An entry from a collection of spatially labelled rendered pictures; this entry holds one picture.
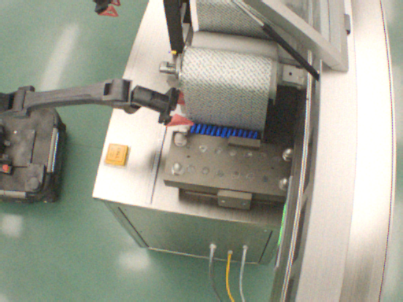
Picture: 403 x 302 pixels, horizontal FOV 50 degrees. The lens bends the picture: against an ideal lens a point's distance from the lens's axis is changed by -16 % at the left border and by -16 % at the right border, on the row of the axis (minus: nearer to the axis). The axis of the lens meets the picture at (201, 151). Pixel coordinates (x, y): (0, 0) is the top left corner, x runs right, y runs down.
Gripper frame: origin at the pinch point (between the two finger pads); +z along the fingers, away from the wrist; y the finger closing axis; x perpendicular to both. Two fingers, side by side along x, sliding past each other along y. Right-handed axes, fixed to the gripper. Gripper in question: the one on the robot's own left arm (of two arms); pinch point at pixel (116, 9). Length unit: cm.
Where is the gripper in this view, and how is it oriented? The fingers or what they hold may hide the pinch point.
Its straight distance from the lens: 186.7
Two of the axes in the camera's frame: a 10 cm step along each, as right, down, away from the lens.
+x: -8.4, 1.8, 5.1
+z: 5.4, 3.5, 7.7
